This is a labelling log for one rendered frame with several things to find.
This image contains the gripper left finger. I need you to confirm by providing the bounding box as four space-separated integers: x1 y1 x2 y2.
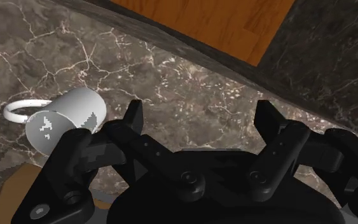
11 99 207 224

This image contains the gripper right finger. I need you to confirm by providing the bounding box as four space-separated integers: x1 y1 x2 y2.
248 99 358 224

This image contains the white mug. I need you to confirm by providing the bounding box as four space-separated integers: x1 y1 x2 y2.
3 87 107 157

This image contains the dark marbled robot stand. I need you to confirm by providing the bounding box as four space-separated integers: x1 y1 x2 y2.
255 0 358 141

